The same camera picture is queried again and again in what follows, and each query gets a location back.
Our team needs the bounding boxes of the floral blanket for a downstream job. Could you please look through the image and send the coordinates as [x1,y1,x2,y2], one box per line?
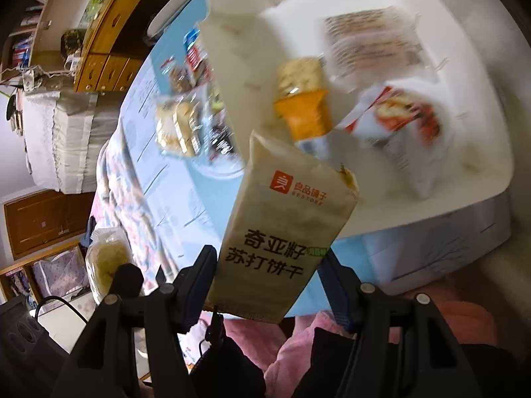
[92,126,178,294]

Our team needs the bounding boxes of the white lace covered cabinet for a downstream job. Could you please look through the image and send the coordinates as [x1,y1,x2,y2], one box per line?
[22,89,125,194]

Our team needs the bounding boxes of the small nut bar packet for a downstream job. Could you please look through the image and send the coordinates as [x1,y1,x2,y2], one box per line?
[161,57,192,94]

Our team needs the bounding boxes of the orange wrapped rice cracker snack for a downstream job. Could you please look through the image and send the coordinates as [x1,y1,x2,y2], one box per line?
[273,57,333,142]

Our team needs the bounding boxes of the wooden desk with drawers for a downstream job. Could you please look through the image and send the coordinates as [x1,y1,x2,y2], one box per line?
[74,0,170,93]

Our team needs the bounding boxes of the clear wrapped yellow pastry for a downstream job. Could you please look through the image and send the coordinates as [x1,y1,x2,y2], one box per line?
[86,227,133,304]

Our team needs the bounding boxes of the clear white printed snack bag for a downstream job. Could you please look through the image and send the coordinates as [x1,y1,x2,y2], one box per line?
[321,6,434,92]

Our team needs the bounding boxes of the red white snack packet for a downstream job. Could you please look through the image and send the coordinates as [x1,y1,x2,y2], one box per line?
[336,84,454,199]

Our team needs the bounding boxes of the wooden wall bookshelf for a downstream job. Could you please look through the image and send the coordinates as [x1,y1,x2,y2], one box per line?
[1,0,89,85]

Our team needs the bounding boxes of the grey white office chair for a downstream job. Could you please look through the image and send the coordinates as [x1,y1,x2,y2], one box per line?
[129,0,233,39]

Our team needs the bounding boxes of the blue red snack packet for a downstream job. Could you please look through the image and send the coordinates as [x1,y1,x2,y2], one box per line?
[184,27,212,87]

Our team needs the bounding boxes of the white plastic storage bin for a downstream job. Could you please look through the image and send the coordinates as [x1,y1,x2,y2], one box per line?
[199,0,513,237]

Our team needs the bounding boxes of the beige soda cracker packet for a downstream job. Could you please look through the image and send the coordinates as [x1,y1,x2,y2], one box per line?
[208,131,359,322]

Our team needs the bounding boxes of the dark jerky clear packet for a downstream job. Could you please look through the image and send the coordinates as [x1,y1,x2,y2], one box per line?
[207,109,235,163]

